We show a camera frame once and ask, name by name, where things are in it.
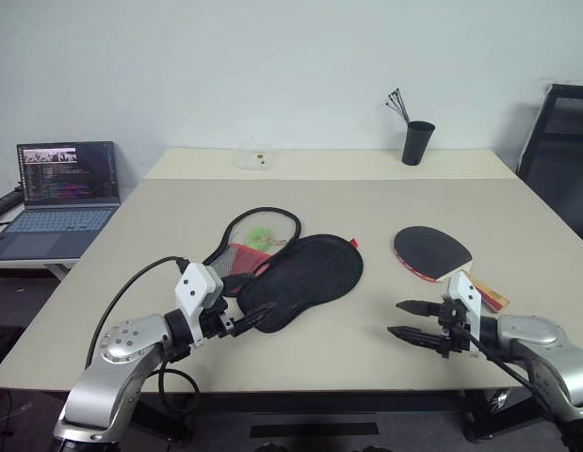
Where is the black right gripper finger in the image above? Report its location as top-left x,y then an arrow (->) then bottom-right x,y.
395,299 -> 442,318
387,324 -> 443,352

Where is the black cylindrical device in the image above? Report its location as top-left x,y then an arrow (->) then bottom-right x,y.
0,186 -> 24,225

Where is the black red paddle case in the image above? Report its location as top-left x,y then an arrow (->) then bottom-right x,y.
203,206 -> 365,334

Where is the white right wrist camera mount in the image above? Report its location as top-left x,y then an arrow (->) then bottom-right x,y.
442,272 -> 483,355

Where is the black cable tie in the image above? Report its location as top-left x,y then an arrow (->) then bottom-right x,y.
384,92 -> 410,125
395,86 -> 413,125
391,87 -> 411,125
383,102 -> 410,125

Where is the clear plastic container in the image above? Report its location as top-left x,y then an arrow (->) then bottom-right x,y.
233,142 -> 277,171

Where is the grey open laptop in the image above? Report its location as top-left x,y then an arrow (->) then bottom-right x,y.
0,140 -> 123,262

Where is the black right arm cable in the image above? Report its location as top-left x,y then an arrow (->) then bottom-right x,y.
453,322 -> 563,425

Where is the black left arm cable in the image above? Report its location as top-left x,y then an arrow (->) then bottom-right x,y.
85,255 -> 201,418

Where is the black mesh office chair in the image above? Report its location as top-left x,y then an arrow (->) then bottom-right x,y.
515,83 -> 583,249

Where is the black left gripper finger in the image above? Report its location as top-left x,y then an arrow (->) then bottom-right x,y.
230,314 -> 269,337
241,302 -> 277,325

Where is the black table frame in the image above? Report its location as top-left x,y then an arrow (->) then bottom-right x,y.
125,388 -> 532,446

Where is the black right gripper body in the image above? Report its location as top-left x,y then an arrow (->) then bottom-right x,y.
431,299 -> 472,361

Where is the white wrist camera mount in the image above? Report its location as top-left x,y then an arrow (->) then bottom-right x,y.
442,272 -> 483,355
173,262 -> 225,348

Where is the black plastic cup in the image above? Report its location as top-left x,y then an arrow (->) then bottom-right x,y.
401,121 -> 437,167

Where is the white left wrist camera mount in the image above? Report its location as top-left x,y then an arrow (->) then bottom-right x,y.
173,262 -> 225,348

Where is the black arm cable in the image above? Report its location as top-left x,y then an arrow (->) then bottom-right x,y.
85,255 -> 201,418
453,322 -> 563,425

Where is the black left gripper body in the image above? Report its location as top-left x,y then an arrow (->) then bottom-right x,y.
199,295 -> 239,341

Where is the black table tennis paddle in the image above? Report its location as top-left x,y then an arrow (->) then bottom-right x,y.
392,225 -> 511,313

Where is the small green round object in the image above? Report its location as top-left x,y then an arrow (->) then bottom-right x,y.
243,225 -> 287,251

